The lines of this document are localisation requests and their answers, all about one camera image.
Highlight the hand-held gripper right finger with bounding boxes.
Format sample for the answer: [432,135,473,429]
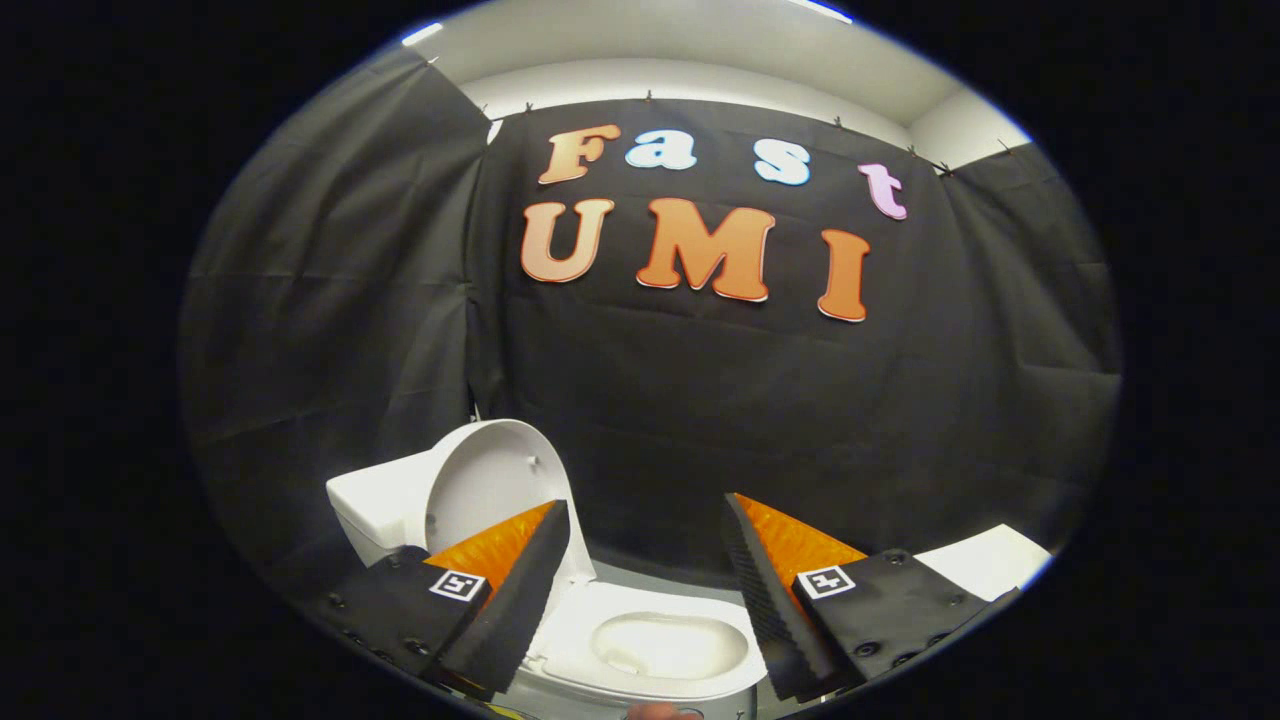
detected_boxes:
[720,492,1021,703]

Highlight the black backdrop cloth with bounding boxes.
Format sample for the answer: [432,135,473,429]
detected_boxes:
[180,45,1123,601]

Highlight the white toilet lid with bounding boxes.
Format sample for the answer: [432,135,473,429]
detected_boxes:
[425,418,598,586]

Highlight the white drawer cabinet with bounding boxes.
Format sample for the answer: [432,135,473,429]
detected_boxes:
[915,523,1053,603]

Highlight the white toilet with tank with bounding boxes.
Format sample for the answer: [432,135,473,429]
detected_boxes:
[326,445,776,720]

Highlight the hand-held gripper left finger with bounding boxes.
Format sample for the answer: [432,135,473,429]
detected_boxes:
[305,498,573,701]

